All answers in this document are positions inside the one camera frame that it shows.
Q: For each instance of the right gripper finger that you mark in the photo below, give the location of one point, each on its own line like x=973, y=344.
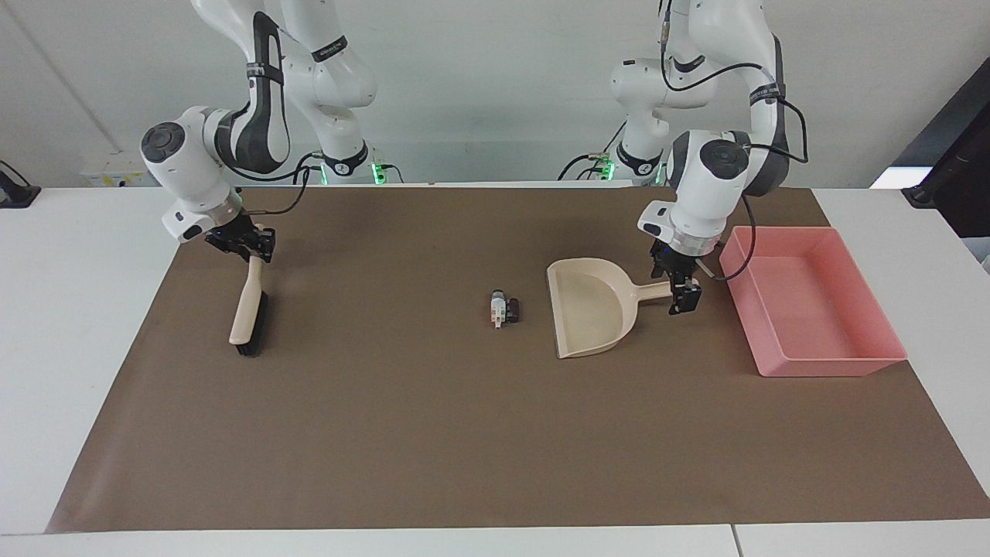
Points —
x=261, y=236
x=258, y=253

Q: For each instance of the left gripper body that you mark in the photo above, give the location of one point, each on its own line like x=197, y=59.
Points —
x=670, y=264

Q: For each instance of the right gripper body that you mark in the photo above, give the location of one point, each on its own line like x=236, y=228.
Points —
x=230, y=234

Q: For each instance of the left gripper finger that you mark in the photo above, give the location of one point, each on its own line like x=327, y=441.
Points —
x=694, y=297
x=676, y=300

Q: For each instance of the beige brush with black bristles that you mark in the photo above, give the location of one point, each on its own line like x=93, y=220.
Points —
x=249, y=305

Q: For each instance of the beige plastic dustpan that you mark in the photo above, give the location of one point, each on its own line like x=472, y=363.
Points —
x=592, y=309

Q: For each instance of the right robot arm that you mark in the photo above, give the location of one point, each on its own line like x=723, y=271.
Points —
x=259, y=116

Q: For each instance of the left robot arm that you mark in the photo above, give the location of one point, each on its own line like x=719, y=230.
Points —
x=711, y=186

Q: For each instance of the pink plastic bin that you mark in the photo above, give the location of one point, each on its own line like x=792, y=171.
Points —
x=808, y=305

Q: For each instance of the black stand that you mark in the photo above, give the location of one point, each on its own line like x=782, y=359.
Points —
x=15, y=189
x=955, y=178

